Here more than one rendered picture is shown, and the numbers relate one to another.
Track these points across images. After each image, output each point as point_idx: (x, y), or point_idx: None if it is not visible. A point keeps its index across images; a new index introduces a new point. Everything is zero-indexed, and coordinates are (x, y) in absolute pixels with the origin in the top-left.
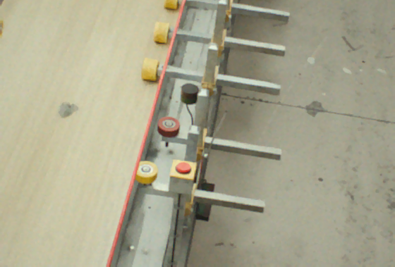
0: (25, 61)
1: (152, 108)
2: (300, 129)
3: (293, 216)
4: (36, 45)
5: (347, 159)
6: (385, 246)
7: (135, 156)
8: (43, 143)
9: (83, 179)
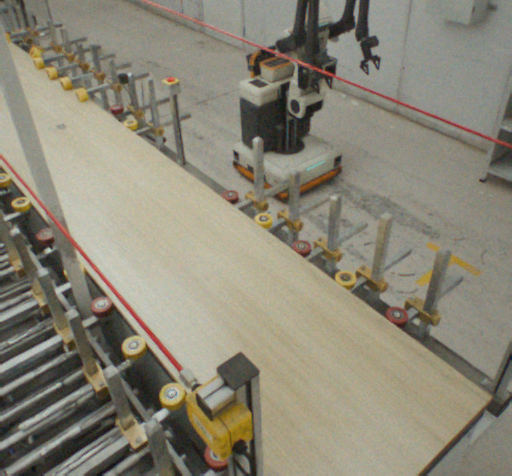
0: (11, 125)
1: (175, 12)
2: None
3: None
4: (7, 118)
5: (164, 135)
6: (215, 151)
7: (118, 122)
8: (69, 140)
9: (108, 139)
